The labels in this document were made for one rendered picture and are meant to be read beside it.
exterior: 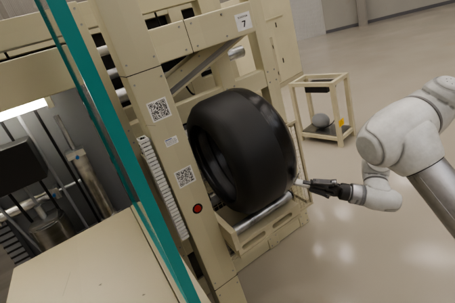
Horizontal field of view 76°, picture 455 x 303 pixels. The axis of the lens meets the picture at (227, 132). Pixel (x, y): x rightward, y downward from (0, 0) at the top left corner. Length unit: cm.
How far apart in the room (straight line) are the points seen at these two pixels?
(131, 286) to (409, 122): 76
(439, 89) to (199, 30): 97
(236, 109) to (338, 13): 1196
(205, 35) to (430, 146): 101
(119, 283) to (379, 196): 104
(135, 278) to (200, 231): 60
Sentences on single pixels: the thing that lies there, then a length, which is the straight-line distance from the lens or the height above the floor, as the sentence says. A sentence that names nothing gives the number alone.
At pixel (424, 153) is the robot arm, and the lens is 85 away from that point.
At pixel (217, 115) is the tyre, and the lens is 113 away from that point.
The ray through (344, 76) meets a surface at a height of 78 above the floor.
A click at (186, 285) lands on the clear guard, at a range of 54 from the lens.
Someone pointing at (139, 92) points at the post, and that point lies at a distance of 106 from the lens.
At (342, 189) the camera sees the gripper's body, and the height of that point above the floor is 95.
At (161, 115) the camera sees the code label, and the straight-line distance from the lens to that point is 109.
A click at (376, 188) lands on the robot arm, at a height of 92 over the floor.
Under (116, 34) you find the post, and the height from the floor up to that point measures 179.
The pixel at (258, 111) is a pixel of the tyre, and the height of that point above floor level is 138.
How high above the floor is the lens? 175
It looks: 21 degrees down
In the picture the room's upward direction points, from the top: 17 degrees counter-clockwise
